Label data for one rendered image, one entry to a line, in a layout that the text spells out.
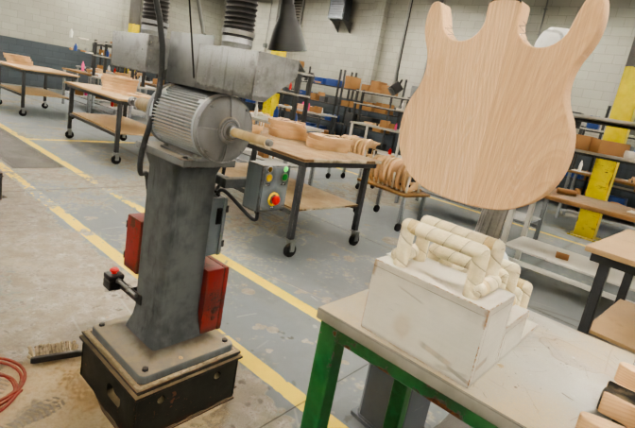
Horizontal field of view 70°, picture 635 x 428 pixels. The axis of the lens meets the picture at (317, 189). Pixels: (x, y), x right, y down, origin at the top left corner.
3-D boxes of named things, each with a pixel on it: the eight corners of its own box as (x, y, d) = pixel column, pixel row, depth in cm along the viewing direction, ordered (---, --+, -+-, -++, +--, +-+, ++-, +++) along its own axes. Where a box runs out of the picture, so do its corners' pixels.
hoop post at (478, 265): (459, 295, 91) (471, 250, 89) (466, 291, 93) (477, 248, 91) (474, 301, 89) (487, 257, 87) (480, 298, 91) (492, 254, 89)
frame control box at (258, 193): (210, 210, 198) (217, 152, 192) (247, 206, 214) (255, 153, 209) (245, 228, 183) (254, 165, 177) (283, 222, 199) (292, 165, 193)
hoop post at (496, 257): (475, 286, 97) (487, 245, 95) (481, 283, 99) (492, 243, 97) (490, 292, 95) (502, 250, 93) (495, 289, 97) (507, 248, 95)
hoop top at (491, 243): (416, 227, 106) (419, 214, 105) (423, 225, 109) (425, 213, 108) (500, 258, 93) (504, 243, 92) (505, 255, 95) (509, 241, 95)
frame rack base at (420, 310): (359, 326, 106) (373, 258, 102) (393, 311, 118) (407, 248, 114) (468, 390, 89) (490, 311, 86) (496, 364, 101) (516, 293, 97)
